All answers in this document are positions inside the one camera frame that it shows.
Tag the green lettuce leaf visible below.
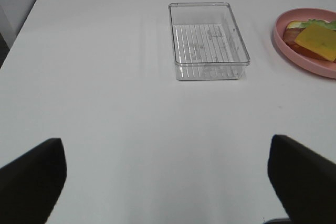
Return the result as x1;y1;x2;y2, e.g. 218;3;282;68
299;19;336;30

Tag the curved bacon strip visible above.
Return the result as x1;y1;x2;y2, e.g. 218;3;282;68
282;27;336;63

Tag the yellow cheese slice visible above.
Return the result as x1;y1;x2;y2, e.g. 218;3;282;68
295;24;335;62

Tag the bread slice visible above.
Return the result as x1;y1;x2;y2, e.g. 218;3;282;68
286;20;306;29

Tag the clear plastic left tray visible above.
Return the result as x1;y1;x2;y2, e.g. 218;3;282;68
169;3;250;81

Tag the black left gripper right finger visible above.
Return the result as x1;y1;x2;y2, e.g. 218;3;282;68
267;135;335;223

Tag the pink plate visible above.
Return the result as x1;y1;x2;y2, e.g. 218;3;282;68
273;8;335;79

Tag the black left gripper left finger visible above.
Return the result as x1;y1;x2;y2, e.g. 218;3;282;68
1;138;67;223

